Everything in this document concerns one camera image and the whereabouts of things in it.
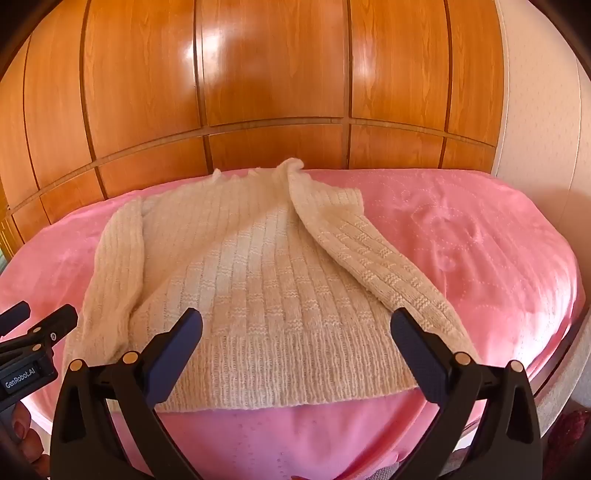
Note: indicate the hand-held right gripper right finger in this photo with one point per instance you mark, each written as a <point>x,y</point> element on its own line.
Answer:
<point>415,360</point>

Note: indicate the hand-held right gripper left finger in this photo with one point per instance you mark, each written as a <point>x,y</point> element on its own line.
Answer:
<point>180,355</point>

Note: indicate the wooden wardrobe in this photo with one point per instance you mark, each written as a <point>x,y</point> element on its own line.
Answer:
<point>277,69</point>

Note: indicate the pink blanket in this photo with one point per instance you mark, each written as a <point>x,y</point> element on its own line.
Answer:
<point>461,258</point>

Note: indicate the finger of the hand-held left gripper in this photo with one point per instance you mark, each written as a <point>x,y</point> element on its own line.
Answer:
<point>55,323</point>
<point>14,316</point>

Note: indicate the person's left hand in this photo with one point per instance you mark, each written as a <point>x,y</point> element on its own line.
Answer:
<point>27,434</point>

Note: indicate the cream knit sweater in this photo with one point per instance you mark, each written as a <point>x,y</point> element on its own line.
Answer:
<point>258,277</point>

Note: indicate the red rug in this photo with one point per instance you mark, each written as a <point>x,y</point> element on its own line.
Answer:
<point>570,434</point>

